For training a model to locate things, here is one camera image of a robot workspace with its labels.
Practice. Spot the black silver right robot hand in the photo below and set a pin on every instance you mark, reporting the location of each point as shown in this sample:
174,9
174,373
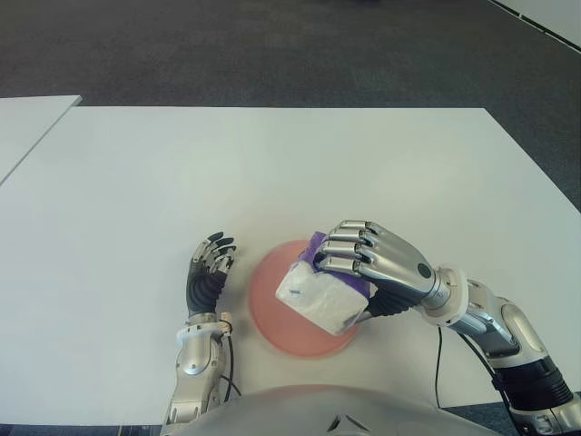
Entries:
399,263

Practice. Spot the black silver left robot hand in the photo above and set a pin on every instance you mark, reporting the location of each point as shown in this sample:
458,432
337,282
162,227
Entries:
202,290

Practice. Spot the purple tissue paper pack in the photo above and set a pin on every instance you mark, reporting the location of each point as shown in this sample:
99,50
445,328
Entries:
313,295

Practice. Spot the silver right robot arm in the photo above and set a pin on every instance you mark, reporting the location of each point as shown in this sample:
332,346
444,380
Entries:
513,327

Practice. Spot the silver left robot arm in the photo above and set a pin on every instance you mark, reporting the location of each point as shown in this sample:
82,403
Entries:
195,354

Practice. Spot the round pink plate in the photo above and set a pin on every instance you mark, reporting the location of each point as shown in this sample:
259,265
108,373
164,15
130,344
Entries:
263,290

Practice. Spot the grey robot torso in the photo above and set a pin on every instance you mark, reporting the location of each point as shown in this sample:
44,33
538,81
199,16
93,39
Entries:
295,409

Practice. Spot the white side table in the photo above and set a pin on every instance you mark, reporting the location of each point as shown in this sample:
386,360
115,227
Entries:
22,127

